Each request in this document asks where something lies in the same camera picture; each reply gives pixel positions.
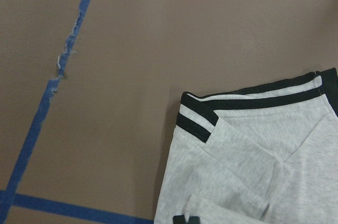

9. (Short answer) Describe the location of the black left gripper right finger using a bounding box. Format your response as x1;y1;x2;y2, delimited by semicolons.
187;216;201;224

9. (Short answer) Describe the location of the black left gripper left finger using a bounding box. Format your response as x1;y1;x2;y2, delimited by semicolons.
173;215;186;224

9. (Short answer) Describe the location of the grey cartoon print t-shirt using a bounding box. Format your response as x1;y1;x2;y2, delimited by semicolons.
154;69;337;223

